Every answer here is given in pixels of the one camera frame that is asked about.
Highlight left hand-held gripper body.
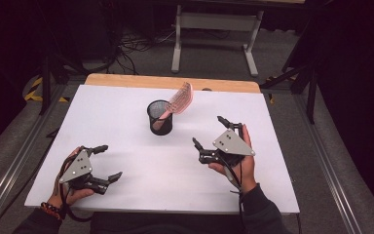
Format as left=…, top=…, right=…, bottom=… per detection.
left=57, top=147, right=111, bottom=196

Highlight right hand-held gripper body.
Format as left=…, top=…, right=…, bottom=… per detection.
left=198, top=121, right=257, bottom=169

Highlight black mesh pen holder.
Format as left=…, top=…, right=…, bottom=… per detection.
left=146, top=98, right=174, bottom=137

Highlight pink hairbrush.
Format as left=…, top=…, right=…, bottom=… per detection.
left=152, top=81, right=195, bottom=132

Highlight person's left hand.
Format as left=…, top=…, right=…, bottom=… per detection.
left=46, top=146, right=95, bottom=210

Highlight person's right hand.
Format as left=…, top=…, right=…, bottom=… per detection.
left=207, top=123, right=258, bottom=195

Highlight white table mat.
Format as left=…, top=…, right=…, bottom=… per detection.
left=23, top=84, right=301, bottom=215

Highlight yellow and black hazard tape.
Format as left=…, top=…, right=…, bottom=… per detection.
left=265, top=75, right=299, bottom=105
left=23, top=75, right=70, bottom=103

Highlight person's dark clothing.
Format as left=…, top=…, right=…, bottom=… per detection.
left=89, top=212, right=245, bottom=234

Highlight wooden table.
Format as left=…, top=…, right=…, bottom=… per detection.
left=84, top=73, right=262, bottom=95

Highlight black tripod stand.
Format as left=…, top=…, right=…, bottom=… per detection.
left=37, top=53, right=91, bottom=117
left=259, top=57, right=319, bottom=125

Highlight right hand-held gripper cable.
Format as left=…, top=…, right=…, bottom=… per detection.
left=221, top=158, right=247, bottom=234

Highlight hand-held gripper cable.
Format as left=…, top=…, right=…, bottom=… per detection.
left=56, top=155, right=95, bottom=224
left=221, top=158, right=247, bottom=234

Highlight left hand-held gripper cable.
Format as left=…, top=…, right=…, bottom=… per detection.
left=56, top=155, right=95, bottom=224

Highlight red and black bracelet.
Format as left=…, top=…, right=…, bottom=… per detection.
left=40, top=201, right=63, bottom=220

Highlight aluminium floor rail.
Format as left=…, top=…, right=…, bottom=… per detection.
left=292, top=93, right=365, bottom=234
left=0, top=83, right=68, bottom=230

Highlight grey metal desk frame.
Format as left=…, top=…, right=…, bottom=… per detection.
left=170, top=0, right=307, bottom=78

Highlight black floor cables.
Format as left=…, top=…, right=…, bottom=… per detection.
left=101, top=27, right=178, bottom=76

